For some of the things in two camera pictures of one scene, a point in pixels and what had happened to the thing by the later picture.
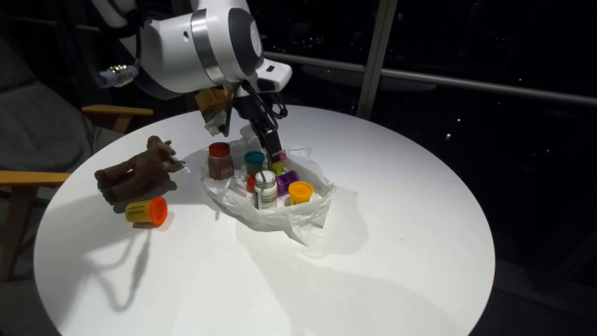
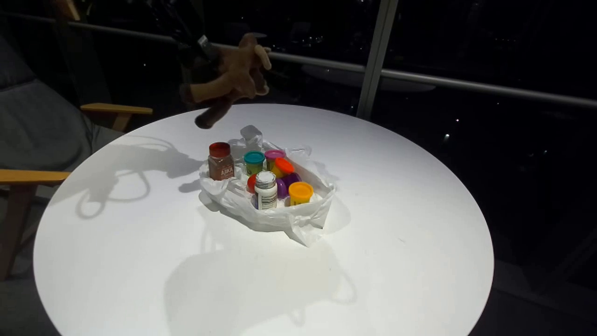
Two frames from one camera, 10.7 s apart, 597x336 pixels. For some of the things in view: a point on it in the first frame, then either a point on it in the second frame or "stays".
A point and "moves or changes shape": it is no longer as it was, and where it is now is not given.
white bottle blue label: x=265 y=189 stays
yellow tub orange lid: x=147 y=213 -> x=280 y=167
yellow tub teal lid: x=254 y=161 stays
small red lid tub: x=250 y=184 stays
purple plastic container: x=284 y=180 stays
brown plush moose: x=147 y=174 moves or changes shape
